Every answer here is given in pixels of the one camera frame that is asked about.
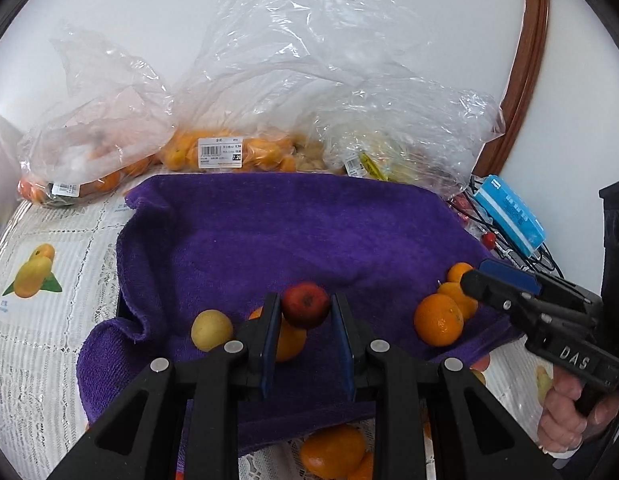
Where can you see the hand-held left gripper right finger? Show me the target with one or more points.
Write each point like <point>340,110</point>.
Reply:
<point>343,355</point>

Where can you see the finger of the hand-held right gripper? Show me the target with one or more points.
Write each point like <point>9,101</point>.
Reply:
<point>514,276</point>
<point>489,290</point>

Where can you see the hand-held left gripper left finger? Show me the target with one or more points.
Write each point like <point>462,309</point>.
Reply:
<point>270,350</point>

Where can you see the small red apple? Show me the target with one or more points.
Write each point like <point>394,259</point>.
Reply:
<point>305,306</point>

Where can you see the small yellow fruit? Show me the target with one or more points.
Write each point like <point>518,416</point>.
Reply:
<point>212,330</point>

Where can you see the purple towel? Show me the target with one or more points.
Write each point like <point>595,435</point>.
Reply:
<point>289,235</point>

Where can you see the person's right hand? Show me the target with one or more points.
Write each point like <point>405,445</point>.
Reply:
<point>564,410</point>

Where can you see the cherry tomato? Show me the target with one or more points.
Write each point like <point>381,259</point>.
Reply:
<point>488,239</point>

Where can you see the blue tissue box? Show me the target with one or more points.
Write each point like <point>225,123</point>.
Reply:
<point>512,215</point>

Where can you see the bag of cherry tomatoes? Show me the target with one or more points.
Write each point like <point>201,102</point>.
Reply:
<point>459,203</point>

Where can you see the clear bag of yellow fruit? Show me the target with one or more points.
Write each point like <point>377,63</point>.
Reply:
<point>404,130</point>

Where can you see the clear bag of oranges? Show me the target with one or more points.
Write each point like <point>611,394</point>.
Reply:
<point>89,125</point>

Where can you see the clear bag of kumquats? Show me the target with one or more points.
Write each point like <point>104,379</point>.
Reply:
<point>269,60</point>

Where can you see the brown wooden door frame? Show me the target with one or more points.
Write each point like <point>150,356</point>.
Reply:
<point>527,60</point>

